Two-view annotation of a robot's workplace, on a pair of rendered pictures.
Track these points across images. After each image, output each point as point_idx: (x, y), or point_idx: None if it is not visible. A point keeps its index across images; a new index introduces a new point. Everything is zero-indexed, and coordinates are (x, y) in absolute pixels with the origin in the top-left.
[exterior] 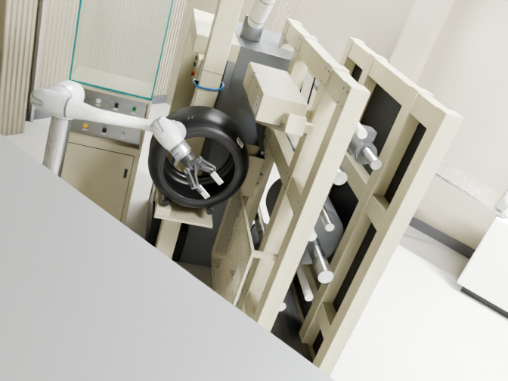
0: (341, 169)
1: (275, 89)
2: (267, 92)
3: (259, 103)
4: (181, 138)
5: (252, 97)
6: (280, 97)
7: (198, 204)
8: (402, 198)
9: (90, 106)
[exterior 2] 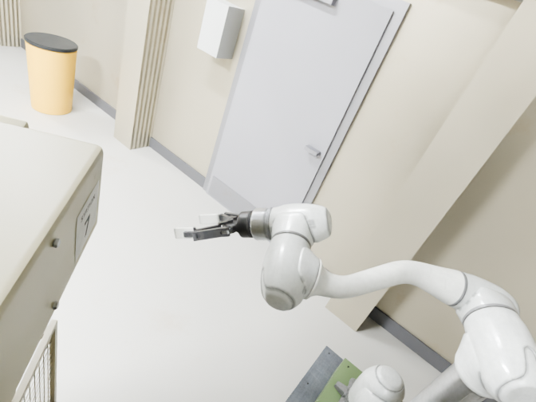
0: None
1: None
2: (74, 151)
3: (99, 184)
4: (276, 207)
5: (34, 329)
6: (29, 128)
7: None
8: None
9: (427, 265)
